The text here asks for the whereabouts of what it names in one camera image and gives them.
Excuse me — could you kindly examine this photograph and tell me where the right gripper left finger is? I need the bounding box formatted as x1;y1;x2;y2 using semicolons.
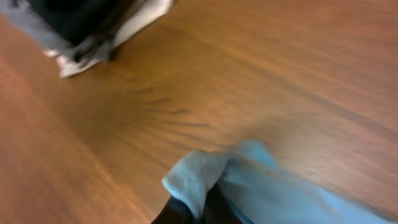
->
151;196;193;224

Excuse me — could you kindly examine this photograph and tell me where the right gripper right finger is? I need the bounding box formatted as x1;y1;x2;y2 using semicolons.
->
203;185;242;224

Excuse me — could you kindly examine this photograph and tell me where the light blue printed t-shirt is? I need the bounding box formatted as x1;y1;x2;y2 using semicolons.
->
162;141;395;224

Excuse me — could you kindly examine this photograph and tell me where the folded white garment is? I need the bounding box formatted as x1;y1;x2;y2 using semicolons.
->
43;0;175;78

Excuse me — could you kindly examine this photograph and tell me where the folded dark navy garment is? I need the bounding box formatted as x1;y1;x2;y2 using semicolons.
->
28;0;135;46

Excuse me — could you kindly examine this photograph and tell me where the folded grey garment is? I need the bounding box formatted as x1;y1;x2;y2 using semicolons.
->
1;0;117;52

